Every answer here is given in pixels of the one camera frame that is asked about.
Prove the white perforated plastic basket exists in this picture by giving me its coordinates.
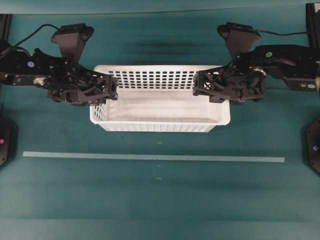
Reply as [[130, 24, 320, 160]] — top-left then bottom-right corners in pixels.
[[89, 65, 231, 133]]

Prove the black right frame post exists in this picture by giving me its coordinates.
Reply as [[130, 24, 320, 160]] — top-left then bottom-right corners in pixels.
[[306, 2, 320, 49]]

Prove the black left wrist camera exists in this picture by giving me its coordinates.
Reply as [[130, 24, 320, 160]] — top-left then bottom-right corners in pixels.
[[50, 23, 95, 64]]

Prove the black right camera cable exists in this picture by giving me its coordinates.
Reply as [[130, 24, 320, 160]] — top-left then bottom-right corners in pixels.
[[257, 28, 310, 37]]

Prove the black camera cable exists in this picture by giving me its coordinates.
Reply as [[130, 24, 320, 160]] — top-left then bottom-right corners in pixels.
[[9, 23, 63, 50], [257, 28, 310, 37]]

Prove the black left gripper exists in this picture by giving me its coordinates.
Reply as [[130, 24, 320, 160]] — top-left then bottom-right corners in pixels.
[[33, 48, 118, 105]]

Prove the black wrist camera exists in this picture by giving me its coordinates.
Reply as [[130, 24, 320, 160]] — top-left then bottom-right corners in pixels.
[[217, 22, 262, 60], [50, 23, 95, 64]]

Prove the black left camera cable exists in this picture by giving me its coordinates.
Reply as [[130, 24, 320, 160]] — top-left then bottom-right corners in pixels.
[[9, 23, 63, 50]]

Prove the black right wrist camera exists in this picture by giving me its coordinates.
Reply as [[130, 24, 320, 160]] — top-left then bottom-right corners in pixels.
[[217, 22, 262, 60]]

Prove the grey tape strip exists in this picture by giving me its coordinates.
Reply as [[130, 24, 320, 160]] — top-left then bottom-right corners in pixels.
[[22, 151, 285, 164]]

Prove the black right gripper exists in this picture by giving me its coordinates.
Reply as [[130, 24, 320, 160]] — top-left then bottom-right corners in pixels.
[[192, 50, 267, 105]]

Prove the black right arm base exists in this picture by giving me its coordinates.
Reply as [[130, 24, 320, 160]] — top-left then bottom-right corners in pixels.
[[303, 116, 320, 177]]

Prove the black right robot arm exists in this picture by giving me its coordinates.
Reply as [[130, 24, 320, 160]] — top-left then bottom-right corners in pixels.
[[192, 44, 320, 104]]

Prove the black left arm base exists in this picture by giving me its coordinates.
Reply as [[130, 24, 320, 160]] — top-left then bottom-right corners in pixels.
[[0, 115, 19, 169]]

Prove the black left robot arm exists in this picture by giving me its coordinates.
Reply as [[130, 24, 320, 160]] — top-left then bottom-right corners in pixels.
[[0, 40, 118, 106]]

